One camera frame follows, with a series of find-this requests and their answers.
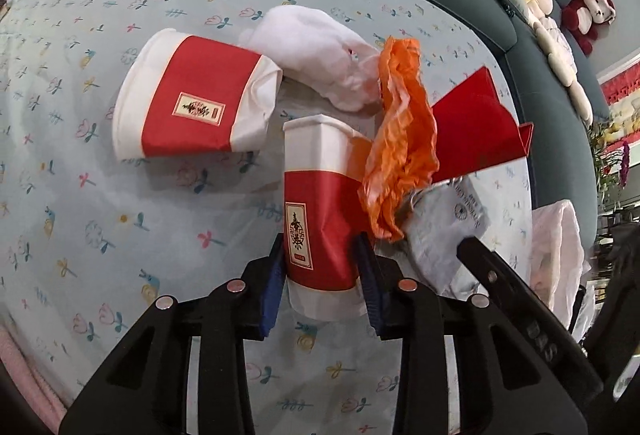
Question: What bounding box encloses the red wall decoration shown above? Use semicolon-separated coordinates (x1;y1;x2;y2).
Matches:
600;64;640;112

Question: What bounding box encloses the small orange plastic bag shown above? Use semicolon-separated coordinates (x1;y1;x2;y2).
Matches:
359;35;441;243

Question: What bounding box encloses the potted plant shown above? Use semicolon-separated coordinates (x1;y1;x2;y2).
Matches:
587;120;636;211

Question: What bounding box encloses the blue bin with white liner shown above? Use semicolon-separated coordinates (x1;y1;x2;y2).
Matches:
530;199;593;341

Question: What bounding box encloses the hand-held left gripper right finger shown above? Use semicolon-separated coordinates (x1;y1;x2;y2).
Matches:
352;235;588;435

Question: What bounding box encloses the pink fluffy blanket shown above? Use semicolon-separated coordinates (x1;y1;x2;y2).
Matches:
0;315;68;422

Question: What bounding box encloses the floral printed tablecloth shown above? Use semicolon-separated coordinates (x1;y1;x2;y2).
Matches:
0;0;536;435

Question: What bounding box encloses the white crumpled plastic bag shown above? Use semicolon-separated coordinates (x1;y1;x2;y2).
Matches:
240;5;383;112

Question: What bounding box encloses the grey plastic package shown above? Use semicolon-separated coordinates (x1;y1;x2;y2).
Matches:
400;175;493;301

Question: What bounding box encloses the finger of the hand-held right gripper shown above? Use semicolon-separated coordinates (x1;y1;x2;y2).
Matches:
457;237;604;412

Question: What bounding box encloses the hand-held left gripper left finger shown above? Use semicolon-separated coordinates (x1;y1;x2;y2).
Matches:
59;232;286;435

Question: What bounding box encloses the red and white teddy bear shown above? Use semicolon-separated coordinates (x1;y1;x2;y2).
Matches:
560;0;617;56

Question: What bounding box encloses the red paper bag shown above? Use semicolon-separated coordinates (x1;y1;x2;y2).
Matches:
430;66;535;186

